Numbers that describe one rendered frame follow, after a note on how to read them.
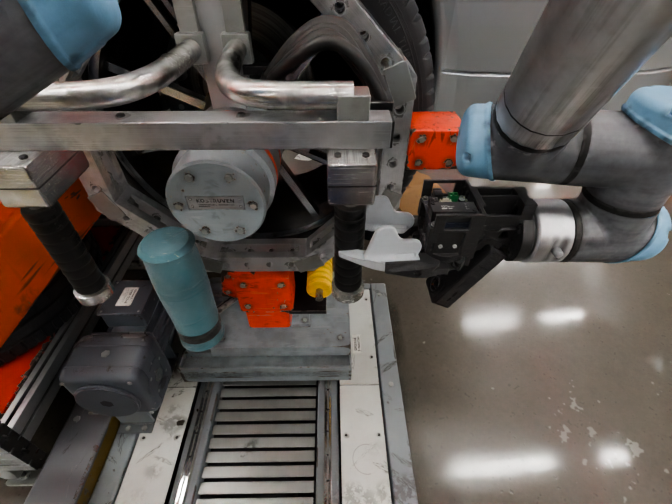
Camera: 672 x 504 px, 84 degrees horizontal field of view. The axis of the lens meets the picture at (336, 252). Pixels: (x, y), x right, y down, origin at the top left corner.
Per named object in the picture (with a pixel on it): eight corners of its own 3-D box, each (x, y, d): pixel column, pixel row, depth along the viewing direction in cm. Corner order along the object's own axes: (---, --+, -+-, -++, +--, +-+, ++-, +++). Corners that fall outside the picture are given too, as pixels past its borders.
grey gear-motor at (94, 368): (214, 318, 130) (187, 242, 106) (178, 444, 99) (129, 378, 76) (162, 318, 130) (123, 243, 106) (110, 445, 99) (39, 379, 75)
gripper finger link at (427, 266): (378, 243, 44) (448, 235, 45) (377, 254, 45) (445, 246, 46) (389, 271, 40) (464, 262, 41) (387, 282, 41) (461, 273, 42)
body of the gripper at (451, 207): (417, 177, 43) (520, 177, 43) (407, 234, 49) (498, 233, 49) (430, 217, 38) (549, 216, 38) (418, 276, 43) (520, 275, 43)
